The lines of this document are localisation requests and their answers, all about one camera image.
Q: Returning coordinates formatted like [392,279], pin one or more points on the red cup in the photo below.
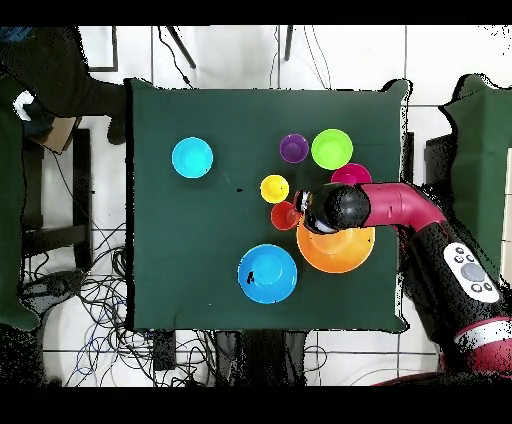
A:
[284,216]

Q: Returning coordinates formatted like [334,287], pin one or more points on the small light blue bowl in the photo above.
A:
[192,157]

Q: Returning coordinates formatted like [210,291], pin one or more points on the large orange bowl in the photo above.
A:
[336,252]

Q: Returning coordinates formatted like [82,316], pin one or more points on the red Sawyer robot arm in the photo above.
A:
[400,204]

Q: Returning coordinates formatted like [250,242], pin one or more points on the yellow cup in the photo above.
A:
[274,189]

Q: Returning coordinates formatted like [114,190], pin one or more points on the purple cup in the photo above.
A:
[294,148]

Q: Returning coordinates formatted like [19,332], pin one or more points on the small green bowl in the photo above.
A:
[332,149]

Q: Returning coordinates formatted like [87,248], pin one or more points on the small pink bowl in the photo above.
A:
[351,174]

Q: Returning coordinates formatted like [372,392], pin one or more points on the dark green tablecloth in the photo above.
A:
[320,108]

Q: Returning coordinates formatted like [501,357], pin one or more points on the black power adapter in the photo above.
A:
[164,352]

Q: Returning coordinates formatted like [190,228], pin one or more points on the black tripod leg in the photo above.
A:
[182,48]
[288,40]

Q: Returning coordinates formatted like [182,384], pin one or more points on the black stool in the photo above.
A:
[82,180]

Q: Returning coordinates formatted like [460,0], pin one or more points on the cardboard box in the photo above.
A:
[60,132]

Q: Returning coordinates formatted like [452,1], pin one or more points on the green cloth covered table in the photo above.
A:
[10,200]
[476,160]

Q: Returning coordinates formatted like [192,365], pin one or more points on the bundle of clothes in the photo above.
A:
[38,120]

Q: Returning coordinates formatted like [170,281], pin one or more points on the person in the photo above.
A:
[60,68]

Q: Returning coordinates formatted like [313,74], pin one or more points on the white box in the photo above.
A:
[508,200]

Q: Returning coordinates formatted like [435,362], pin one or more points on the dark grey pedestal foot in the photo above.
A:
[60,282]

